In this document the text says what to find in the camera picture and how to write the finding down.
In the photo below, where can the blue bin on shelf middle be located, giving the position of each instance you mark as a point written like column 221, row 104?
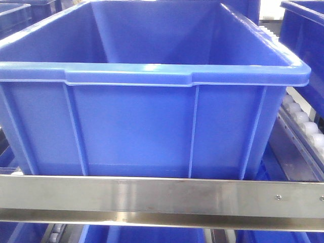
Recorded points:
column 182, row 89

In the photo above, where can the blue bin on shelf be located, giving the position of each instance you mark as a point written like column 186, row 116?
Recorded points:
column 17, row 15
column 302, row 32
column 182, row 89

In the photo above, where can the stainless steel shelf rack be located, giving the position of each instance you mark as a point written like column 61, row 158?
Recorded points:
column 171, row 202

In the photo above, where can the blue bin on shelf right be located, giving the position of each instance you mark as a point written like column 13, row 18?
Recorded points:
column 302, row 32

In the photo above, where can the blue bin on shelf left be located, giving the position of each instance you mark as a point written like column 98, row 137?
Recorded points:
column 17, row 15

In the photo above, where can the white roller track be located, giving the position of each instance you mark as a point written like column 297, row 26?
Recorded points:
column 295, row 148

